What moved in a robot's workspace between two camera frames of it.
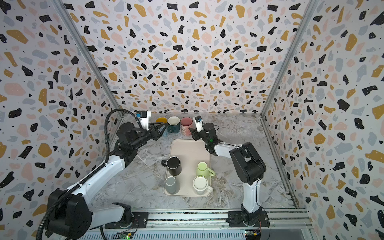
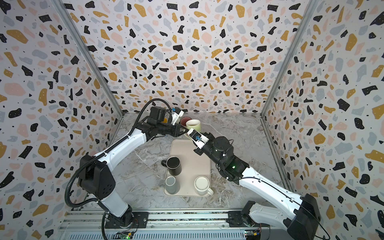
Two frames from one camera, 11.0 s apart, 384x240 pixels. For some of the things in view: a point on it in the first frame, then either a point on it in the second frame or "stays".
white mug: x=200 y=184 stays
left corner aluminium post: x=86 y=52 stays
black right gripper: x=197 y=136 to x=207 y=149
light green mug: x=202 y=169 to x=194 y=123
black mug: x=173 y=164 stays
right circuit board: x=252 y=234 stays
